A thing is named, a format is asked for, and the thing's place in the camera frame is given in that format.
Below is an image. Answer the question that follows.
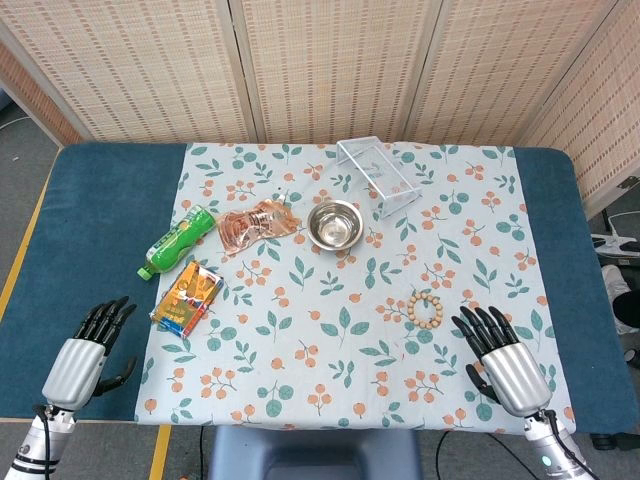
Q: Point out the bamboo folding screen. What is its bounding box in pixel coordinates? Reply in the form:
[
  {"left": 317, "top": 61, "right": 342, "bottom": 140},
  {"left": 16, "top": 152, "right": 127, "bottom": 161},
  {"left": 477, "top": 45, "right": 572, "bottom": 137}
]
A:
[{"left": 0, "top": 0, "right": 640, "bottom": 220}]

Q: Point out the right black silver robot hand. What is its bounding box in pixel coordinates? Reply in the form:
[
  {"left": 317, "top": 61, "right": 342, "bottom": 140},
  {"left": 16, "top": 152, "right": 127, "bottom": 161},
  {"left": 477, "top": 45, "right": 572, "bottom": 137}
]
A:
[{"left": 451, "top": 305, "right": 554, "bottom": 417}]

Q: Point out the wooden bead bracelet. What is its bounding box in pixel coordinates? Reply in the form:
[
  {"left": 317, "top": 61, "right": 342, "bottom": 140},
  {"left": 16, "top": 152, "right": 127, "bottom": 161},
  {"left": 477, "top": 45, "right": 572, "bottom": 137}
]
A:
[{"left": 407, "top": 291, "right": 445, "bottom": 331}]

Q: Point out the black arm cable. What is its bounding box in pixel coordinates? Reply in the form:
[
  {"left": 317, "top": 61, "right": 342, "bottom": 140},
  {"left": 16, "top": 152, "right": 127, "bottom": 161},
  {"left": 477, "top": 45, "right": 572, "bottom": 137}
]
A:
[
  {"left": 30, "top": 404, "right": 69, "bottom": 476},
  {"left": 539, "top": 408, "right": 589, "bottom": 464}
]

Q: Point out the stainless steel bowl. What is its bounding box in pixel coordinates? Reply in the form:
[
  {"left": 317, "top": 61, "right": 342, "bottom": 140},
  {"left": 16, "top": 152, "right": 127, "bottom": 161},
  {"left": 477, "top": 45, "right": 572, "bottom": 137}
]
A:
[{"left": 306, "top": 199, "right": 365, "bottom": 253}]

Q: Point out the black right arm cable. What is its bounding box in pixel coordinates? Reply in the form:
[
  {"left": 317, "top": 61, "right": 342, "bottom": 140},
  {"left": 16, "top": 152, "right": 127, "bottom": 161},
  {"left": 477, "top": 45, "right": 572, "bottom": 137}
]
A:
[{"left": 539, "top": 408, "right": 589, "bottom": 464}]

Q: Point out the white star chair base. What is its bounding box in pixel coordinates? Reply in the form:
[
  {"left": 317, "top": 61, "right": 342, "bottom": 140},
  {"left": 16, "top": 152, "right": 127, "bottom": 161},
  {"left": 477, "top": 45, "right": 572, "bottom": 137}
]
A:
[{"left": 589, "top": 232, "right": 640, "bottom": 260}]

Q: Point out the colourful orange snack pack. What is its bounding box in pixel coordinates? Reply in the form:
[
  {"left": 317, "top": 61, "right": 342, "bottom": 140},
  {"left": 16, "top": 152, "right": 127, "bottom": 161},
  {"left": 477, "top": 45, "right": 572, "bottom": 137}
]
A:
[{"left": 149, "top": 259, "right": 224, "bottom": 339}]

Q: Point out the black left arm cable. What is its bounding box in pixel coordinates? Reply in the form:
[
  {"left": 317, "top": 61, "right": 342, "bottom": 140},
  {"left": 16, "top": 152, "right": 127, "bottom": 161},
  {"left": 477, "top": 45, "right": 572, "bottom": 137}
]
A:
[{"left": 30, "top": 404, "right": 69, "bottom": 476}]

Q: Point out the floral leaf print tablecloth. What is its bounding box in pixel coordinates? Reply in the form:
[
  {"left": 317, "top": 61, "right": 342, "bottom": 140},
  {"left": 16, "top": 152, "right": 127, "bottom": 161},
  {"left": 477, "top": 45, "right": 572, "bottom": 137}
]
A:
[{"left": 133, "top": 142, "right": 577, "bottom": 431}]

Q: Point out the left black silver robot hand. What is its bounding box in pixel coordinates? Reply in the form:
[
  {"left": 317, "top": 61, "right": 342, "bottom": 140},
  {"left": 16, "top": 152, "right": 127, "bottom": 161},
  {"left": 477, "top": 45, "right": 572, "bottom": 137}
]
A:
[{"left": 41, "top": 295, "right": 139, "bottom": 414}]

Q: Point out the orange foil snack pouch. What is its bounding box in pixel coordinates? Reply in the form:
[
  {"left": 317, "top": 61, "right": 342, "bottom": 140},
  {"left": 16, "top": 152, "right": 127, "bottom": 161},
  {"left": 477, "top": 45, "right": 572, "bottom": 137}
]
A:
[{"left": 216, "top": 194, "right": 303, "bottom": 256}]

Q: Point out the clear plastic box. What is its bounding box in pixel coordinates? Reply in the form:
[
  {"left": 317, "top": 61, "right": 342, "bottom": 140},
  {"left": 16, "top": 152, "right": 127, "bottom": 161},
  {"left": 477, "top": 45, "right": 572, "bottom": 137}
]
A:
[{"left": 335, "top": 135, "right": 422, "bottom": 220}]

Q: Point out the white and black equipment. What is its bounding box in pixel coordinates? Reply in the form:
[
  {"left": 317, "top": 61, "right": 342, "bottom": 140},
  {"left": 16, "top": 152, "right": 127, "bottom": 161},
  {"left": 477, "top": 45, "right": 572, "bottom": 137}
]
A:
[{"left": 601, "top": 264, "right": 640, "bottom": 336}]

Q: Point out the green plastic drink bottle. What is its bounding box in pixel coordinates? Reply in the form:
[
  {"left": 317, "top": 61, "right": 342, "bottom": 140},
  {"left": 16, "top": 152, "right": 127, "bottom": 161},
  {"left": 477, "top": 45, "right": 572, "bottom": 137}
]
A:
[{"left": 137, "top": 203, "right": 218, "bottom": 280}]

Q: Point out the blue table cover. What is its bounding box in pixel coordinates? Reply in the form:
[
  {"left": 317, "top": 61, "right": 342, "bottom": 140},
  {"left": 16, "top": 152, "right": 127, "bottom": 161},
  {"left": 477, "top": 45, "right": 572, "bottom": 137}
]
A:
[{"left": 0, "top": 142, "right": 636, "bottom": 436}]

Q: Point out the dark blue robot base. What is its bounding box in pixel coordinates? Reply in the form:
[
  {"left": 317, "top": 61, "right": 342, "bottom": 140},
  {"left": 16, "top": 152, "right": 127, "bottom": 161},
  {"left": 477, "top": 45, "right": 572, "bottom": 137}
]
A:
[{"left": 207, "top": 424, "right": 421, "bottom": 480}]

